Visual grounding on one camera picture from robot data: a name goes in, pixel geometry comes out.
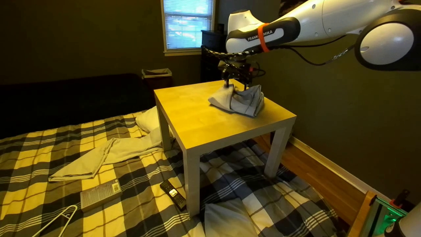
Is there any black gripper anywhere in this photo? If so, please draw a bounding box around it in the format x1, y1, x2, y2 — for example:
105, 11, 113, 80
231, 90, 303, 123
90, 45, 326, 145
217, 58, 256, 92

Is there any grey pillowcase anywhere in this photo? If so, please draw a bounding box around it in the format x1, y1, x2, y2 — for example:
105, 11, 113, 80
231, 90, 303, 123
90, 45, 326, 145
206, 83, 265, 119

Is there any dark dresser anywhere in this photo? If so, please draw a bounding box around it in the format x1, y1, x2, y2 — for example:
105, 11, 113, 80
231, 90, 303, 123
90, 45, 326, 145
199, 29, 228, 84

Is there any light wooden side table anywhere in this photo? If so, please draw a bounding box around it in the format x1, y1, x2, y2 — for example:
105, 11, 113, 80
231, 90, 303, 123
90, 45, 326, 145
152, 79, 298, 220

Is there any dark square basket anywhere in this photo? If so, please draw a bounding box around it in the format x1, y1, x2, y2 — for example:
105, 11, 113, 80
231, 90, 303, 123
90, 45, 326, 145
139, 67, 174, 91

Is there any white pillow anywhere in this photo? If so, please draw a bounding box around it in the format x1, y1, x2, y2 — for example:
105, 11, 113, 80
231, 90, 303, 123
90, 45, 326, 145
134, 105, 164, 149

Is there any black remote control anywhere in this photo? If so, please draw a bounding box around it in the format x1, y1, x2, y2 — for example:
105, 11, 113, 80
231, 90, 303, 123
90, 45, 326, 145
157, 177, 188, 212

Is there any small white cushion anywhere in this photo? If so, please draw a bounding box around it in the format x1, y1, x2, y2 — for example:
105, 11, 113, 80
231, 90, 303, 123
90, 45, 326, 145
202, 198, 260, 237

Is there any folded grey cloth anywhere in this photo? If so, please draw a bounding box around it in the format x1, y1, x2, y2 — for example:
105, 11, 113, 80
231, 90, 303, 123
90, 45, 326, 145
47, 137, 163, 184

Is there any wooden board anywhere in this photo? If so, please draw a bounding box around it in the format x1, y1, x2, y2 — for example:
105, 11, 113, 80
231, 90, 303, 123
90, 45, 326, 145
347, 190, 378, 237

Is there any green lit metal clamp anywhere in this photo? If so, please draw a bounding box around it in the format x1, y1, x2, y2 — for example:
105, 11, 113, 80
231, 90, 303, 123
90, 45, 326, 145
365, 192, 411, 237

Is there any white rounded object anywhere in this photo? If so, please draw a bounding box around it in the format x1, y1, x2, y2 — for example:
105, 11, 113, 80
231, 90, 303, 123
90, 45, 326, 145
395, 202, 421, 237

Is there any plaid checkered bed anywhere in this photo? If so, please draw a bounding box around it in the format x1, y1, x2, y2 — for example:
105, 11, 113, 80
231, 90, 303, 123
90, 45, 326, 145
0, 111, 347, 237

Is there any black corrugated cable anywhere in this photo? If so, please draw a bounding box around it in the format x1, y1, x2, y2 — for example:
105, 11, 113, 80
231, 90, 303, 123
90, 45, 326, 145
201, 44, 268, 84

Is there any orange strap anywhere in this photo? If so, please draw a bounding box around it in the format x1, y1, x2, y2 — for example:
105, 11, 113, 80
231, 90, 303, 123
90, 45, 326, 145
255, 24, 270, 55

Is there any window with white frame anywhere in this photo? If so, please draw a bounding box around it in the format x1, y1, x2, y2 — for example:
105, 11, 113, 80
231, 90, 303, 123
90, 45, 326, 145
159, 0, 217, 57

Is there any framed wall picture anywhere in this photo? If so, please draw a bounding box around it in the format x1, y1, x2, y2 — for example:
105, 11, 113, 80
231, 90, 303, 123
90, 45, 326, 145
278, 0, 307, 13

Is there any white wire hanger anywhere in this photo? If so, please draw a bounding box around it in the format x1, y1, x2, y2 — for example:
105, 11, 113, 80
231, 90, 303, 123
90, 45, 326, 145
30, 203, 78, 237

